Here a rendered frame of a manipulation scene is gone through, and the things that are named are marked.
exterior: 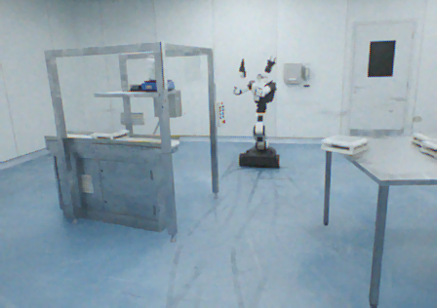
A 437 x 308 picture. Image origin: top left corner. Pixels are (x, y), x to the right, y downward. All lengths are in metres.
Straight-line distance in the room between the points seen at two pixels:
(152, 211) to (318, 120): 4.07
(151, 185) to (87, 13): 5.26
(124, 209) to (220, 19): 4.26
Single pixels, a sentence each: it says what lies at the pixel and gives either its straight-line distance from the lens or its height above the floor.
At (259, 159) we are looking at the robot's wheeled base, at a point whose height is 0.14.
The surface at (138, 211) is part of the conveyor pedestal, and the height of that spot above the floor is 0.17.
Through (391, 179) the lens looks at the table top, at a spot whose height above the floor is 0.81.
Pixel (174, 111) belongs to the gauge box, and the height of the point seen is 1.08.
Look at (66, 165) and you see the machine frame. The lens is 3.26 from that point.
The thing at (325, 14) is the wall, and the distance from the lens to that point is 6.18.
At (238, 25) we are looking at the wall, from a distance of 6.24.
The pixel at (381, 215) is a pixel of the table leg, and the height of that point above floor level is 0.60.
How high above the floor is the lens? 1.41
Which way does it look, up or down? 13 degrees down
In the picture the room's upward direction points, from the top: 2 degrees counter-clockwise
